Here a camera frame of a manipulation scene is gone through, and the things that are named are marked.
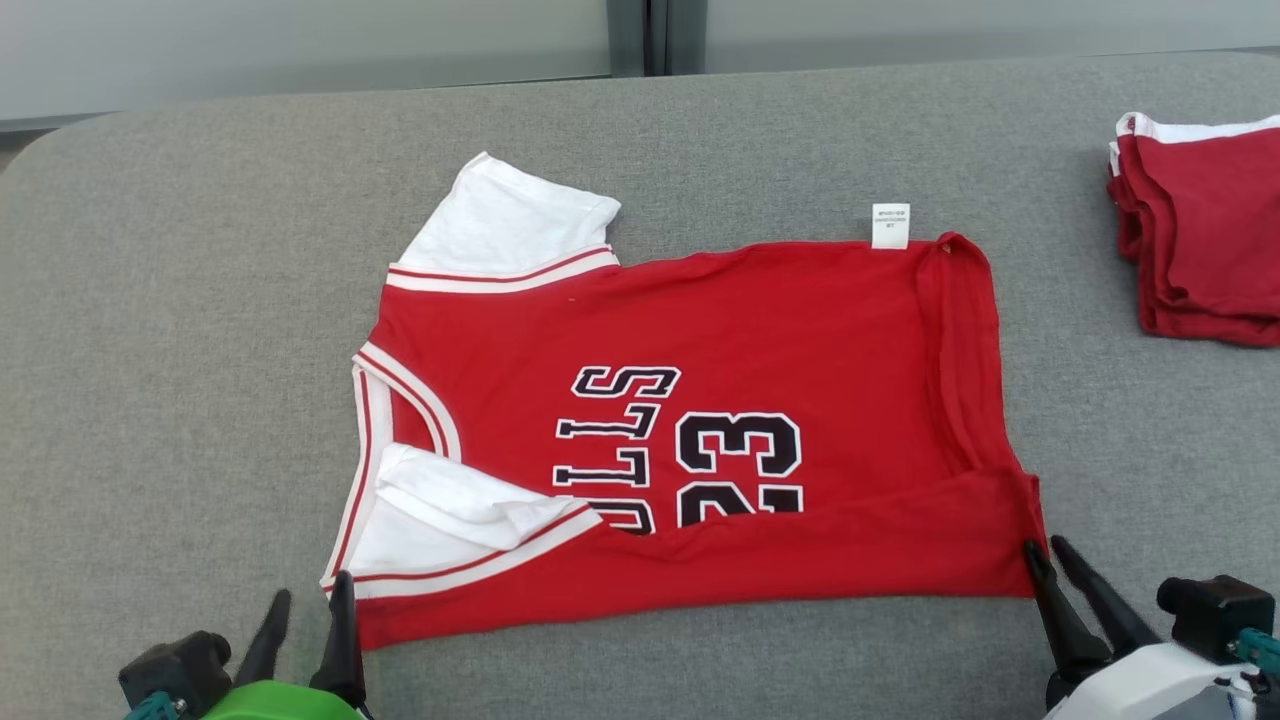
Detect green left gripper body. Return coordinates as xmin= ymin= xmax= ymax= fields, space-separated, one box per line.
xmin=199 ymin=681 xmax=370 ymax=720

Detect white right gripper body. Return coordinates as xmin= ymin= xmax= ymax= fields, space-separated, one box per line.
xmin=1042 ymin=641 xmax=1272 ymax=720

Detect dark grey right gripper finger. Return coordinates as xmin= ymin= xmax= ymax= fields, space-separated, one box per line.
xmin=1022 ymin=539 xmax=1112 ymax=682
xmin=1050 ymin=535 xmax=1162 ymax=657

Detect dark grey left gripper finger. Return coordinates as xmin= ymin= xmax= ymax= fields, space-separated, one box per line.
xmin=309 ymin=570 xmax=367 ymax=703
xmin=234 ymin=587 xmax=293 ymax=690

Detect red basketball shorts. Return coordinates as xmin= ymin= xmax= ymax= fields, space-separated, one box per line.
xmin=1107 ymin=111 xmax=1280 ymax=349

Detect red Bulls 23 jersey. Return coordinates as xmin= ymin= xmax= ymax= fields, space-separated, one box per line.
xmin=320 ymin=152 xmax=1049 ymax=651

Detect grey metal partition post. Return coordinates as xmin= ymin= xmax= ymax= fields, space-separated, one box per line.
xmin=606 ymin=0 xmax=709 ymax=79

